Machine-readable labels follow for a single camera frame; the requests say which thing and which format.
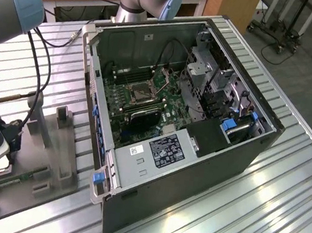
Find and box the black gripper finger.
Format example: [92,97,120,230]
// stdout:
[5,142,18,165]

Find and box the blue slot retainer strip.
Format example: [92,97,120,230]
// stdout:
[85,96,110,159]

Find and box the CPU socket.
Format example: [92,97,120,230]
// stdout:
[127,80,161,109]

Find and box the green RAM stick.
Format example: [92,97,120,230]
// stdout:
[0,166,39,194]

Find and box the grey parts rack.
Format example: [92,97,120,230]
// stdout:
[0,84,92,233]

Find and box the blue case latch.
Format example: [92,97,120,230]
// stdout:
[92,172,106,187]

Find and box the grey power supply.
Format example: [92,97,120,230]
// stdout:
[109,120,201,199]

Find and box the green motherboard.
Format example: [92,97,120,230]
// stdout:
[94,60,208,160]

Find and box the metal socket cover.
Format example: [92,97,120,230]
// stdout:
[155,67,175,94]

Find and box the open black PC case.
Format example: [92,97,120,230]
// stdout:
[54,0,300,233]

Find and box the grey metal drive cage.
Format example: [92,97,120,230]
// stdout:
[183,28,224,87]

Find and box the blue disk carrier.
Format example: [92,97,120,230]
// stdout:
[218,116,238,136]

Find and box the wooden cabinet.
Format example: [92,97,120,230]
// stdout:
[216,0,261,37]

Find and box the black wheeled stand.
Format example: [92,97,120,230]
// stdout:
[244,0,309,58]

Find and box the black cable connector block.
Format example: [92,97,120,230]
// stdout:
[0,118,25,153]

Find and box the thin cable with metal plug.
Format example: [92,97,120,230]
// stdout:
[34,10,98,52]

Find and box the black looped case cable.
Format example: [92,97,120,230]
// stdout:
[155,35,197,73]

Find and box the coloured wire bundle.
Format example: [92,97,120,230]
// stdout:
[238,90,259,118]

